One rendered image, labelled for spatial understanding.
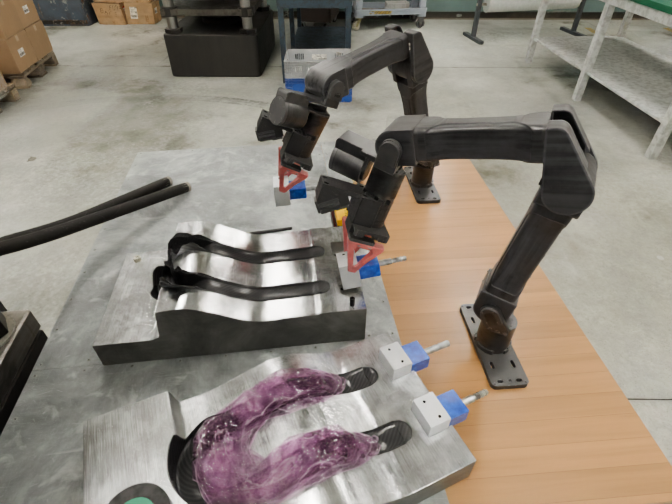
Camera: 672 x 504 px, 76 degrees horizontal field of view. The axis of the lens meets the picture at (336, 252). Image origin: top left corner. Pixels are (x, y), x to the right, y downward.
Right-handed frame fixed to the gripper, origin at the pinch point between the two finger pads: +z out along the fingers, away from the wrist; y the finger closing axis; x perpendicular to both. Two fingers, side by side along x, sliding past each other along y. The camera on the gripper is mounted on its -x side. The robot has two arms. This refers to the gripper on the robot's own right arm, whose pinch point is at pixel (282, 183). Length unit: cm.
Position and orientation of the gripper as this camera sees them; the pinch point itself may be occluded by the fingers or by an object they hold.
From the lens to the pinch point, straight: 103.9
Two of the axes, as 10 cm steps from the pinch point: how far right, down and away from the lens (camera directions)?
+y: 1.3, 6.4, -7.5
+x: 8.8, 2.7, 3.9
